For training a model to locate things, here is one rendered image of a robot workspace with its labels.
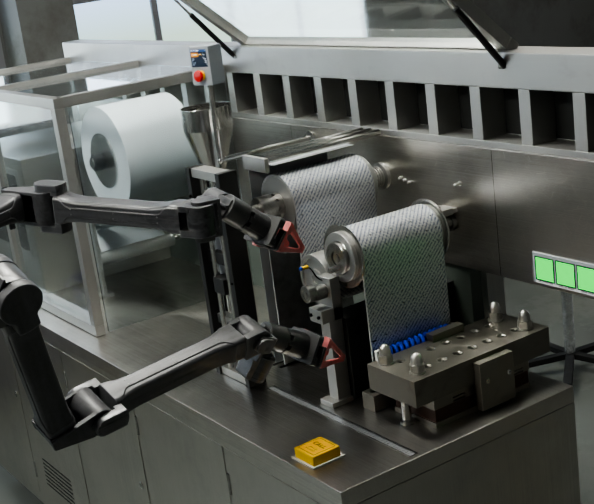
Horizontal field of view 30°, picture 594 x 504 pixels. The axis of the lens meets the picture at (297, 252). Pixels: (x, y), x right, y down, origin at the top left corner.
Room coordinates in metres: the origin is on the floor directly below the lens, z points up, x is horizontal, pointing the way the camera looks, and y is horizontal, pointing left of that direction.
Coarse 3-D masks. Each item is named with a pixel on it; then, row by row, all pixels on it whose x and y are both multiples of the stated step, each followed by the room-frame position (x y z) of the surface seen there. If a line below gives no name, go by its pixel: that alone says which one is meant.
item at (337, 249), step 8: (328, 248) 2.42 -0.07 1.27; (336, 248) 2.39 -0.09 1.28; (344, 248) 2.38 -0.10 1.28; (328, 256) 2.42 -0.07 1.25; (336, 256) 2.40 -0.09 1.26; (344, 256) 2.37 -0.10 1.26; (336, 264) 2.41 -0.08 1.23; (344, 264) 2.37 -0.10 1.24; (336, 272) 2.40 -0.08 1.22; (344, 272) 2.38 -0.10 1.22
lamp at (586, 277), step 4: (580, 268) 2.24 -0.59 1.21; (584, 268) 2.23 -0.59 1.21; (580, 272) 2.24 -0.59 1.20; (584, 272) 2.23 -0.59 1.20; (588, 272) 2.22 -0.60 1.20; (592, 272) 2.21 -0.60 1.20; (580, 276) 2.24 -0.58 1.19; (584, 276) 2.23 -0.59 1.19; (588, 276) 2.22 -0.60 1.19; (592, 276) 2.21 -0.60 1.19; (580, 280) 2.24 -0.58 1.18; (584, 280) 2.23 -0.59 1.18; (588, 280) 2.22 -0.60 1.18; (592, 280) 2.22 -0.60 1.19; (580, 284) 2.24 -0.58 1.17; (584, 284) 2.23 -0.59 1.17; (588, 284) 2.22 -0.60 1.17; (592, 284) 2.22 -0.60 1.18; (580, 288) 2.24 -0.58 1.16; (584, 288) 2.23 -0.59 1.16; (588, 288) 2.23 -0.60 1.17; (592, 288) 2.22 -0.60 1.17
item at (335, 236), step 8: (440, 224) 2.50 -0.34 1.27; (336, 232) 2.41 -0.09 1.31; (328, 240) 2.44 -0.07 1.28; (336, 240) 2.41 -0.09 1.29; (344, 240) 2.38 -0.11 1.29; (352, 248) 2.37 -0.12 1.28; (352, 256) 2.36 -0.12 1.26; (328, 264) 2.45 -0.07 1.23; (352, 264) 2.37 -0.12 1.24; (352, 272) 2.37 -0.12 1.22; (344, 280) 2.40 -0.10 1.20
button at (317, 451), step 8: (312, 440) 2.18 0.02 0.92; (320, 440) 2.18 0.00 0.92; (296, 448) 2.15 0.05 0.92; (304, 448) 2.15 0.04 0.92; (312, 448) 2.14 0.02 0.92; (320, 448) 2.14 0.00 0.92; (328, 448) 2.13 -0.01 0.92; (336, 448) 2.13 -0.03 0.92; (296, 456) 2.16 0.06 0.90; (304, 456) 2.13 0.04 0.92; (312, 456) 2.11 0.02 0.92; (320, 456) 2.11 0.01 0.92; (328, 456) 2.12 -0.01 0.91; (336, 456) 2.13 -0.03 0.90; (312, 464) 2.11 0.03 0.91
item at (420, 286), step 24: (408, 264) 2.43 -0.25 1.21; (432, 264) 2.47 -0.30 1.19; (384, 288) 2.39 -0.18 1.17; (408, 288) 2.43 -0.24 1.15; (432, 288) 2.46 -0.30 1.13; (384, 312) 2.39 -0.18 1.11; (408, 312) 2.42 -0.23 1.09; (432, 312) 2.46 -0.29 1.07; (384, 336) 2.38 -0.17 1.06; (408, 336) 2.42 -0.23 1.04
